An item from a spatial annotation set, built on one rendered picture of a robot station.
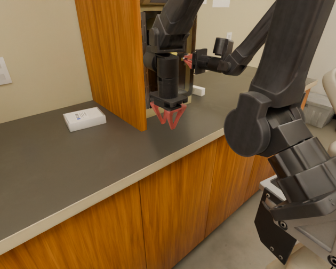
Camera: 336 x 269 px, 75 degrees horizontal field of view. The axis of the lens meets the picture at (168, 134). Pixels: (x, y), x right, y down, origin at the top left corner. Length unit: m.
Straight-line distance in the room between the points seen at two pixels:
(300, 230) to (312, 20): 0.27
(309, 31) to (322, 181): 0.18
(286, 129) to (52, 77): 1.13
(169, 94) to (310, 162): 0.38
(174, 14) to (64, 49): 0.84
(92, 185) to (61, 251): 0.23
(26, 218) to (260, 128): 0.59
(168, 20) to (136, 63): 0.34
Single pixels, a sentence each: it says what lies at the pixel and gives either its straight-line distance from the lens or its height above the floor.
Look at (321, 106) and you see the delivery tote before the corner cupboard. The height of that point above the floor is 0.30.
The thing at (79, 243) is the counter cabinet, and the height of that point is 0.74.
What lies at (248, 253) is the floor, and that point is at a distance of 1.72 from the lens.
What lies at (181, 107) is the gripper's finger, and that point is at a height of 1.16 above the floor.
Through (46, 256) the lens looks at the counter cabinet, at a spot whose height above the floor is 0.77.
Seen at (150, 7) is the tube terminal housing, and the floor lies 1.40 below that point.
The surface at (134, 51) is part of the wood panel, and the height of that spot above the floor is 1.27.
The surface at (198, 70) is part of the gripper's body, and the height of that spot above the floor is 1.17.
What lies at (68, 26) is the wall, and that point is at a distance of 1.28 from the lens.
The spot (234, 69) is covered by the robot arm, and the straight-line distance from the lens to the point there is 0.86.
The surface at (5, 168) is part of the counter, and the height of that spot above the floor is 0.94.
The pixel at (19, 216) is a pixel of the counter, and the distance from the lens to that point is 0.70.
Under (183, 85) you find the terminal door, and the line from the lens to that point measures 1.14.
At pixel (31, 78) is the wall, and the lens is 1.26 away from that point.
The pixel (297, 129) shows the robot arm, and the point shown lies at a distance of 0.35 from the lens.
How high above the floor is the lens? 1.40
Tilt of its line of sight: 30 degrees down
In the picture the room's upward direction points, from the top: straight up
